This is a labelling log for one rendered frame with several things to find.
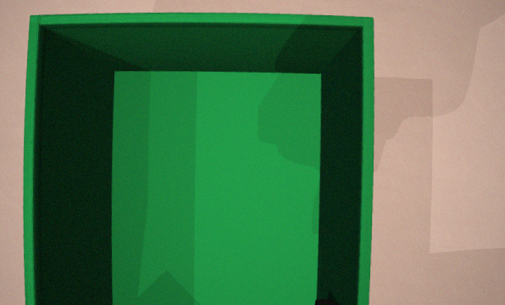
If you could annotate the green bin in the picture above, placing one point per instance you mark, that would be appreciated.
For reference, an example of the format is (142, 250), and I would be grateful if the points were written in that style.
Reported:
(198, 159)

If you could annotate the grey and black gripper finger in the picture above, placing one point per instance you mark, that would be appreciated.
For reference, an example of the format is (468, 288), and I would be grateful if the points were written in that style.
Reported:
(324, 302)

